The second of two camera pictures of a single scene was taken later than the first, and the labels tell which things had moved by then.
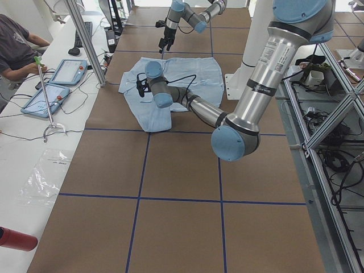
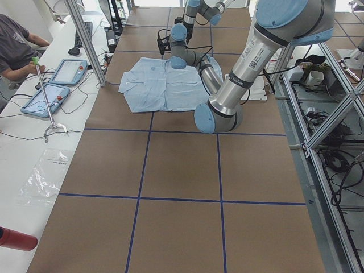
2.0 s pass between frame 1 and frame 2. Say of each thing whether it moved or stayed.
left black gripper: moved
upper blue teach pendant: stayed
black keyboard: stayed
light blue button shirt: moved
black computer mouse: stayed
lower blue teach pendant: stayed
